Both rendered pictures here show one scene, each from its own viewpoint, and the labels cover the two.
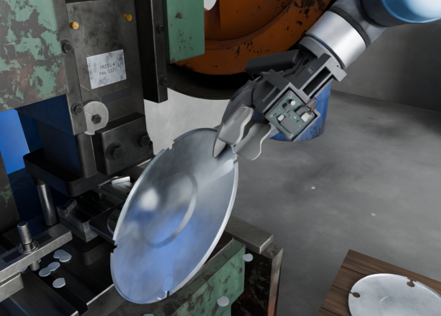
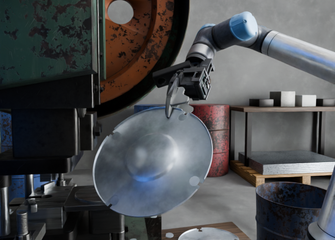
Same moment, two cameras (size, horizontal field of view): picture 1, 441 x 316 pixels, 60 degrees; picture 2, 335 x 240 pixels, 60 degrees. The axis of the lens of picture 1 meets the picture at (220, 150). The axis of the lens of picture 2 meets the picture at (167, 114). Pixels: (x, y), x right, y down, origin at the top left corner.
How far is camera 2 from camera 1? 58 cm
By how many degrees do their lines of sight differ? 50
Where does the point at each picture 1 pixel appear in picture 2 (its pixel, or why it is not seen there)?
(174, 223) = (169, 155)
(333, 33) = (206, 51)
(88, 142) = (78, 124)
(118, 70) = not seen: hidden behind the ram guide
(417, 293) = (206, 232)
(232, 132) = (179, 98)
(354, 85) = not seen: hidden behind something
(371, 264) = (175, 231)
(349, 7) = (206, 41)
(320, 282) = not seen: outside the picture
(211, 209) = (191, 136)
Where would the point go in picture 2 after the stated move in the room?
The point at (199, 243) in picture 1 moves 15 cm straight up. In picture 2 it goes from (199, 151) to (200, 83)
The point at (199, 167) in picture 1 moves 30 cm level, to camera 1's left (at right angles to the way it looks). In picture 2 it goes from (156, 127) to (33, 142)
